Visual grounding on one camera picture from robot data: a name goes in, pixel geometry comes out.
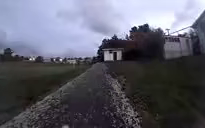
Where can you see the small white hut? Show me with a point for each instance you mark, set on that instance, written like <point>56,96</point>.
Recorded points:
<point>109,55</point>

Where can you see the grey gravel path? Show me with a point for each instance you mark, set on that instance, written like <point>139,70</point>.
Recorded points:
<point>90,100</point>

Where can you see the dark trees behind hut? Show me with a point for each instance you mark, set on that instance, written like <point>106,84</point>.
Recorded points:
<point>140,41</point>

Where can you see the distant row of buildings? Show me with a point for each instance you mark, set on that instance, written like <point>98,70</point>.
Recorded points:
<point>56,60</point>

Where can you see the grass verge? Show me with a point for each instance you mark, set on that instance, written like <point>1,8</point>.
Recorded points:
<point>170,90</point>

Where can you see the white concrete building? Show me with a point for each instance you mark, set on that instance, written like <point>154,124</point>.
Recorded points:
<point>176,48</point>

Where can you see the grass field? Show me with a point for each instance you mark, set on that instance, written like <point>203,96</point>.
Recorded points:
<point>26,83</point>

